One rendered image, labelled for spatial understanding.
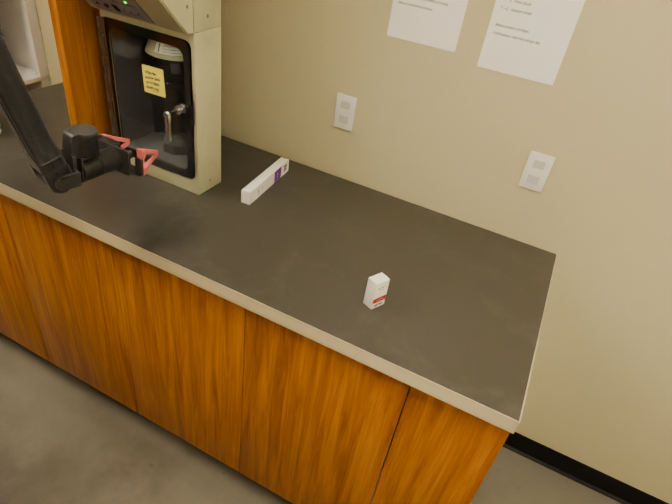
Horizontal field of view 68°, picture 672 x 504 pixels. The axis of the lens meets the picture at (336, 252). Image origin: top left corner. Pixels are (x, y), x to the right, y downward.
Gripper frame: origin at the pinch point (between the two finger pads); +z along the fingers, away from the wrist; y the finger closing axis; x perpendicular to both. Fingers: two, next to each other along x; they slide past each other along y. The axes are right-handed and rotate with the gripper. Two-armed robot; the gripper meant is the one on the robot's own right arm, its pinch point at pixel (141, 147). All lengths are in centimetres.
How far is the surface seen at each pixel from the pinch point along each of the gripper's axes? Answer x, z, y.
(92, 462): 115, -24, 7
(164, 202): 19.7, 8.0, 0.2
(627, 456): 86, 66, -161
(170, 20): -30.8, 9.2, -2.3
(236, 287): 20.3, -10.5, -39.3
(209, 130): -0.4, 22.0, -4.6
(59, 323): 76, -7, 36
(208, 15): -31.6, 20.6, -4.5
